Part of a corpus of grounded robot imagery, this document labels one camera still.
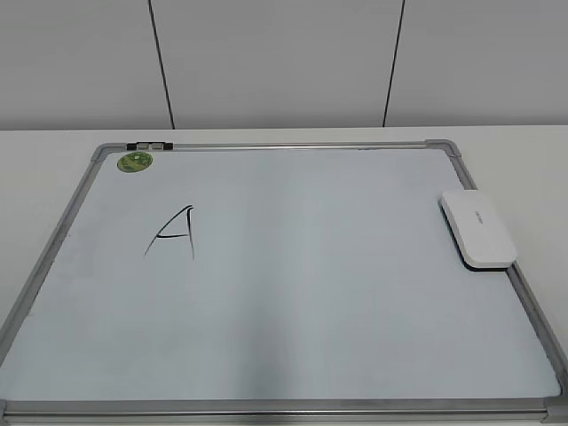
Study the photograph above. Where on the white whiteboard eraser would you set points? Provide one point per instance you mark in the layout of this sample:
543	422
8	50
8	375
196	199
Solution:
481	236

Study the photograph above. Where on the white framed whiteboard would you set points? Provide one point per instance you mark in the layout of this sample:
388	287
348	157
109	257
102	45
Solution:
273	283

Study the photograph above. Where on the green round magnet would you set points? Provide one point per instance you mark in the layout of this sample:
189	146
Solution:
134	162

